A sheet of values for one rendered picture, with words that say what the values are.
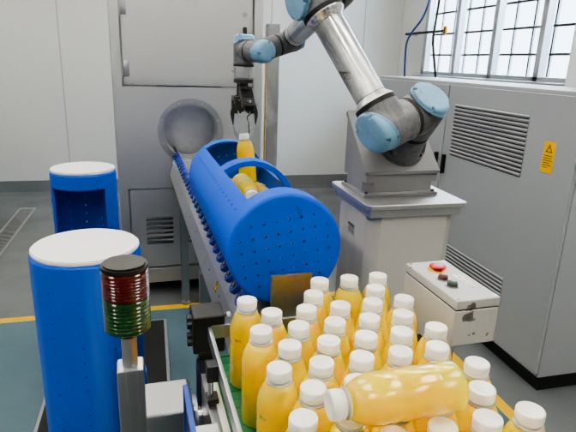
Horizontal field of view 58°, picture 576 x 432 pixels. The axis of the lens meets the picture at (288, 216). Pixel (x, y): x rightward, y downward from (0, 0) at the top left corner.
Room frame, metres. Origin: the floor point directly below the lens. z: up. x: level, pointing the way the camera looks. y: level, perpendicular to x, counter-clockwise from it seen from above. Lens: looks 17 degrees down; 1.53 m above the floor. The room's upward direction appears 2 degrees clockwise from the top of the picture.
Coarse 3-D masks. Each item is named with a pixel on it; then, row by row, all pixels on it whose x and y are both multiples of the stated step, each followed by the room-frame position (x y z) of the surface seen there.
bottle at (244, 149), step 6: (240, 144) 1.89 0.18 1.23; (246, 144) 1.89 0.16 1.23; (252, 144) 1.91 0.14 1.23; (240, 150) 1.89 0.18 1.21; (246, 150) 1.88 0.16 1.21; (252, 150) 1.90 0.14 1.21; (240, 156) 1.89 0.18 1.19; (246, 156) 1.88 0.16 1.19; (252, 156) 1.90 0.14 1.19; (240, 168) 1.89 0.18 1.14; (246, 168) 1.88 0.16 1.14; (252, 168) 1.89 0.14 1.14; (246, 174) 1.88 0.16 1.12; (252, 174) 1.89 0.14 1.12
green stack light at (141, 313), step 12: (144, 300) 0.64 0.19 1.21; (108, 312) 0.63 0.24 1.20; (120, 312) 0.62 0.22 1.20; (132, 312) 0.63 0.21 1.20; (144, 312) 0.64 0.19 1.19; (108, 324) 0.63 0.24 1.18; (120, 324) 0.62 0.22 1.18; (132, 324) 0.63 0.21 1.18; (144, 324) 0.64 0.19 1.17; (120, 336) 0.62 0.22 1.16; (132, 336) 0.63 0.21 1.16
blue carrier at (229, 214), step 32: (192, 160) 1.96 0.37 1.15; (224, 160) 1.99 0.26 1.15; (256, 160) 1.57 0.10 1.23; (224, 192) 1.37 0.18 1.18; (288, 192) 1.18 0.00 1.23; (224, 224) 1.22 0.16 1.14; (256, 224) 1.15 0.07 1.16; (288, 224) 1.17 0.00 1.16; (320, 224) 1.19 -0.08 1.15; (224, 256) 1.20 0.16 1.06; (256, 256) 1.15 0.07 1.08; (288, 256) 1.17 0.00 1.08; (320, 256) 1.19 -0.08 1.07; (256, 288) 1.15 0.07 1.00
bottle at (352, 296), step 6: (342, 288) 1.03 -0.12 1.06; (348, 288) 1.02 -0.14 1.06; (354, 288) 1.03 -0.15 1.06; (336, 294) 1.03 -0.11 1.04; (342, 294) 1.02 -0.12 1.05; (348, 294) 1.02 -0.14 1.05; (354, 294) 1.02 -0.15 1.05; (360, 294) 1.03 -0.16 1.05; (342, 300) 1.02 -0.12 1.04; (348, 300) 1.01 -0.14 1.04; (354, 300) 1.01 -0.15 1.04; (360, 300) 1.02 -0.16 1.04; (354, 306) 1.01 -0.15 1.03; (354, 312) 1.01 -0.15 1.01; (354, 318) 1.01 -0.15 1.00
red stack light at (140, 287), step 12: (108, 276) 0.63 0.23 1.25; (132, 276) 0.63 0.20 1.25; (144, 276) 0.65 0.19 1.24; (108, 288) 0.63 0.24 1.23; (120, 288) 0.62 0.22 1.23; (132, 288) 0.63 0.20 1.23; (144, 288) 0.64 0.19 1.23; (108, 300) 0.63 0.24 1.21; (120, 300) 0.62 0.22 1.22; (132, 300) 0.63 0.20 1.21
